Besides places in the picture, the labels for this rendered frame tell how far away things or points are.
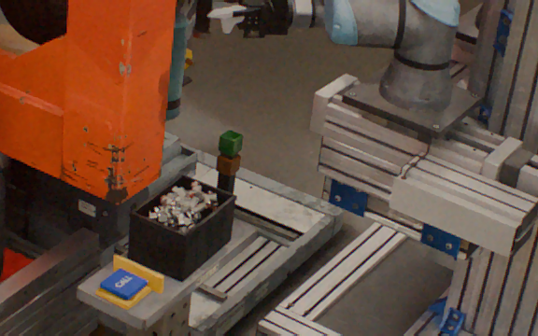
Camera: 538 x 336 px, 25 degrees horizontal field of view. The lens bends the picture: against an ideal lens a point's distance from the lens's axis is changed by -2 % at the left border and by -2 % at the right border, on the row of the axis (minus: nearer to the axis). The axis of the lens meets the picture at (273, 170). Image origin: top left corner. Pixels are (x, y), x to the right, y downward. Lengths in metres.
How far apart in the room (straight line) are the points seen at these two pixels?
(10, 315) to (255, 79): 2.01
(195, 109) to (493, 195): 1.89
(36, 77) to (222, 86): 1.73
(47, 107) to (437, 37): 0.83
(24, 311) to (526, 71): 1.16
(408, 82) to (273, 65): 2.06
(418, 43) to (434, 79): 0.09
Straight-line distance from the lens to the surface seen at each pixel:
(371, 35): 2.39
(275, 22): 2.84
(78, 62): 2.50
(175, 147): 3.45
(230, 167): 2.61
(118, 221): 2.92
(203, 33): 2.80
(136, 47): 2.43
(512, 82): 2.58
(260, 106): 4.17
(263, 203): 3.48
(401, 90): 2.46
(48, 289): 2.64
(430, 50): 2.43
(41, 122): 2.63
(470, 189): 2.40
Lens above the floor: 1.91
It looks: 30 degrees down
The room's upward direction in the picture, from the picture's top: 8 degrees clockwise
